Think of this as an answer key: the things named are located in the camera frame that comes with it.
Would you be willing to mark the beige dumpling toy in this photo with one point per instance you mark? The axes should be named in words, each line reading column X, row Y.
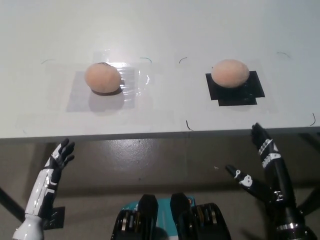
column 102, row 77
column 230, row 73

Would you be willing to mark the clear tape patch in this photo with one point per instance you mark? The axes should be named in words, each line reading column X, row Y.
column 80, row 97

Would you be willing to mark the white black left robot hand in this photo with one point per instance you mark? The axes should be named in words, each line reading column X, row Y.
column 41, row 190

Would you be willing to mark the black tape patch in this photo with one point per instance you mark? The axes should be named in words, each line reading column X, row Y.
column 252, row 90

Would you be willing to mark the black robot body teal tops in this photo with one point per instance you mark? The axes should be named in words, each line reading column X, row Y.
column 200, row 220

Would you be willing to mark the dark table leg bar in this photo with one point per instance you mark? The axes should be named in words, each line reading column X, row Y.
column 11, row 203
column 310, row 198

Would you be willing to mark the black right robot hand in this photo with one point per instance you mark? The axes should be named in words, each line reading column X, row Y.
column 277, row 180

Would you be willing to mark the black floor tape piece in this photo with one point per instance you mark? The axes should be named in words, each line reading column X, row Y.
column 56, row 217

